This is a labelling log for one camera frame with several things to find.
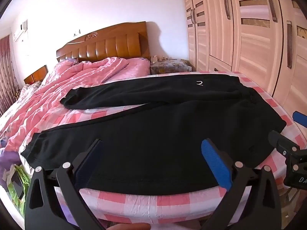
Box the black pants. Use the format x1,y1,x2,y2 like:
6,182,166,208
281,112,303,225
20,73,287,196

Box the pink quilt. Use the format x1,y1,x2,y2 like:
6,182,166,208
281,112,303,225
0,57,151,154

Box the pink wooden wardrobe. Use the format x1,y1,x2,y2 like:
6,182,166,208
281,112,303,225
180,0,307,122

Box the wooden headboard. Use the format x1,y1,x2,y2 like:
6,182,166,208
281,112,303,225
56,21,151,64

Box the white air conditioner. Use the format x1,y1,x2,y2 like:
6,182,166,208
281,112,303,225
13,19,29,42

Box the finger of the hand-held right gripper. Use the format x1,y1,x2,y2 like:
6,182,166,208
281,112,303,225
268,130,303,158
293,111,307,127

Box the green bag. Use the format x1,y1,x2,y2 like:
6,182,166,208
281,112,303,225
4,163,32,219

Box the nightstand with floral cloth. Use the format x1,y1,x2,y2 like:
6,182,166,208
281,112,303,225
150,58,192,75

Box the wooden nightstand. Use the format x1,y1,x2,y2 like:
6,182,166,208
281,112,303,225
23,65,49,85

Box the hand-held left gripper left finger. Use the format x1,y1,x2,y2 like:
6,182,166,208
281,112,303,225
24,138,104,230

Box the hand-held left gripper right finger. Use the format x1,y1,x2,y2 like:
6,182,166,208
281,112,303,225
201,138,283,230

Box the patterned curtain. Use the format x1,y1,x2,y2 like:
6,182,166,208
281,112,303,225
0,35,19,117

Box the floral pillow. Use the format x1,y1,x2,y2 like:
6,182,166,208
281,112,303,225
14,80,47,97

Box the pink checkered bed sheet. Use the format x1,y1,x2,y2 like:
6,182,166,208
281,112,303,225
0,71,307,230

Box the person's left hand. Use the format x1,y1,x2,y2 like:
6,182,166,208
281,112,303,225
105,222,152,230

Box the purple cloth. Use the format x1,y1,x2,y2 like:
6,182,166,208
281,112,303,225
0,146,21,190

